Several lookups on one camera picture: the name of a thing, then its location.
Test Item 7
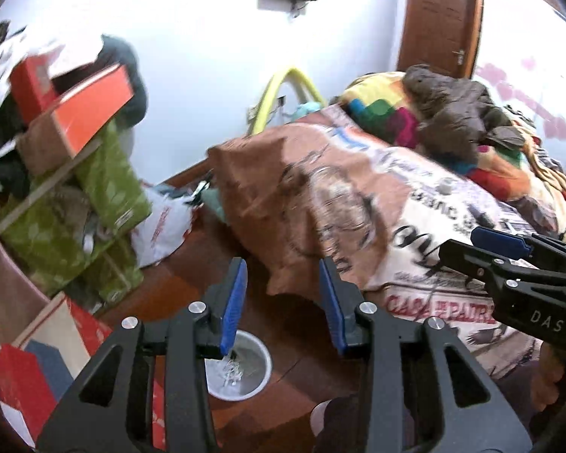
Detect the white cloth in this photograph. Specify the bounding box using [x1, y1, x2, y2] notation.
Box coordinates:
[0, 33, 71, 123]

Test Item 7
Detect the brown padded jacket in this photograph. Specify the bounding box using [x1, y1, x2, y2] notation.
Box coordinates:
[401, 63, 526, 163]

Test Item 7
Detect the red box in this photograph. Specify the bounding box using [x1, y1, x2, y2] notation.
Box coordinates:
[9, 54, 60, 123]

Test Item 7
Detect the clear plastic wrapper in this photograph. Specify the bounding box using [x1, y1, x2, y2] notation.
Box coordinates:
[219, 356, 246, 388]

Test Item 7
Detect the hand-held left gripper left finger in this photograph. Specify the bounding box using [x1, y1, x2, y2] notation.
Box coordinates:
[35, 257, 249, 453]

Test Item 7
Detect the pile of dark clothes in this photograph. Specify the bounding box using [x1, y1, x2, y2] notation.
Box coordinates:
[0, 21, 29, 199]

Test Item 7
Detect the teal cloth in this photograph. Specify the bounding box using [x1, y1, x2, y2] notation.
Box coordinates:
[288, 101, 324, 121]

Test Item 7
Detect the dark grey cloth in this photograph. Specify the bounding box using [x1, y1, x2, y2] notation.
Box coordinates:
[94, 34, 149, 128]

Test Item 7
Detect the person's right hand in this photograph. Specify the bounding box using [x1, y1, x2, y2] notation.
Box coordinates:
[531, 340, 566, 413]

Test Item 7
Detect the white plastic cup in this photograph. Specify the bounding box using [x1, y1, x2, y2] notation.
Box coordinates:
[204, 330, 272, 401]

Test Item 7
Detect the white plastic bag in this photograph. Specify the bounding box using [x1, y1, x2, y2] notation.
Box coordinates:
[131, 184, 194, 267]

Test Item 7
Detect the brown wooden door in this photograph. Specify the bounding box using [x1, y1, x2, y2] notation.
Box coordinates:
[395, 0, 484, 79]

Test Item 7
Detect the dark patterned cloth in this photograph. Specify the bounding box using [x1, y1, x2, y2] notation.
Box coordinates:
[514, 193, 562, 232]

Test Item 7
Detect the yellow foam tube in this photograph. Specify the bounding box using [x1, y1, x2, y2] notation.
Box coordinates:
[249, 67, 326, 135]

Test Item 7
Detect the orange cardboard box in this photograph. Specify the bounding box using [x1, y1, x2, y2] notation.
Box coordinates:
[18, 63, 135, 177]

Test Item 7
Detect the printed brown blanket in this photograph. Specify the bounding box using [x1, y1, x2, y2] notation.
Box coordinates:
[208, 104, 562, 378]

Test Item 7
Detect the wooden wardrobe with white doors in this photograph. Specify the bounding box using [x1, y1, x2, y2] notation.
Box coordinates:
[472, 0, 566, 152]

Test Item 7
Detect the green patterned bag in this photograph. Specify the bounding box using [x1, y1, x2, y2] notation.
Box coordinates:
[0, 118, 154, 303]

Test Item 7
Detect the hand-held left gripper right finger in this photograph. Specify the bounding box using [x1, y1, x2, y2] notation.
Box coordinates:
[318, 257, 534, 453]

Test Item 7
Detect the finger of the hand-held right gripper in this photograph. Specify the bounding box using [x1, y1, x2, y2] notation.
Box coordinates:
[471, 227, 566, 265]
[438, 240, 524, 288]

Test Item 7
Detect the multicoloured checked blanket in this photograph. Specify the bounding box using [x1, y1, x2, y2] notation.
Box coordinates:
[330, 72, 538, 190]

